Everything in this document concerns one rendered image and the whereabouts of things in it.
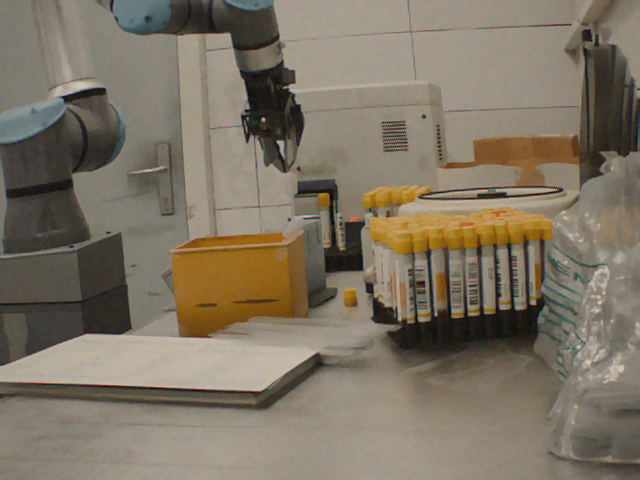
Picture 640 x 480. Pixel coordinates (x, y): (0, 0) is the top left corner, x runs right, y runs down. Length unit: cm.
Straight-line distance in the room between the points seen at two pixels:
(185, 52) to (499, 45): 100
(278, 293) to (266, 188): 222
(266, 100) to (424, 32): 168
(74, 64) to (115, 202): 173
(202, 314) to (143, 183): 227
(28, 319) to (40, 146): 27
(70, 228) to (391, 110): 66
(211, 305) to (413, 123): 87
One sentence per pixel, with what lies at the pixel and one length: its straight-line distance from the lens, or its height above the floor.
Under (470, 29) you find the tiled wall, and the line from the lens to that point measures 326.
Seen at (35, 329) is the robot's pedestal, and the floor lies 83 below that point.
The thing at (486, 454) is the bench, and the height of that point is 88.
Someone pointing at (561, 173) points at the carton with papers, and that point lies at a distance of 164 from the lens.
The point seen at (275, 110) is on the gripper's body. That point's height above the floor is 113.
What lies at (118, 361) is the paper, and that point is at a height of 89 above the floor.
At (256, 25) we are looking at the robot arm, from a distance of 157.
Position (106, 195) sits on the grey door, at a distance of 346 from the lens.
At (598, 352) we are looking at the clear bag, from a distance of 66.
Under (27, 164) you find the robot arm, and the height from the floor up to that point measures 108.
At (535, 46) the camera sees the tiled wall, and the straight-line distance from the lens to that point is 326.
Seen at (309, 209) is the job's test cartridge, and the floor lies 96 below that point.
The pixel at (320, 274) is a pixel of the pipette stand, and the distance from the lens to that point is 140.
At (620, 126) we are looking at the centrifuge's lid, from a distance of 128.
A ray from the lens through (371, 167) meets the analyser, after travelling 195.
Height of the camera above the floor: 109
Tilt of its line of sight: 6 degrees down
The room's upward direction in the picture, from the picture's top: 4 degrees counter-clockwise
